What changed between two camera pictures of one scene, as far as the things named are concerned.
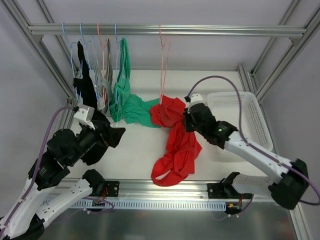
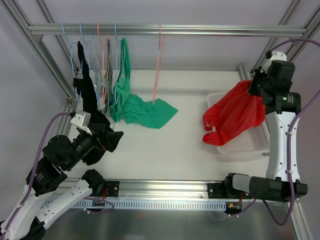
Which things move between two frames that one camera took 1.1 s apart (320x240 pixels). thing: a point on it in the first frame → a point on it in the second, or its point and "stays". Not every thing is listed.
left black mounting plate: x=112 y=188 stays
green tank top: x=126 y=107 stays
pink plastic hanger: x=163 y=82 → x=162 y=41
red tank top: x=183 y=146 → x=229 y=117
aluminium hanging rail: x=201 y=31 stays
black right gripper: x=191 y=119 → x=260 y=85
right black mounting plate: x=217 y=190 stays
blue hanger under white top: x=85 y=42 stays
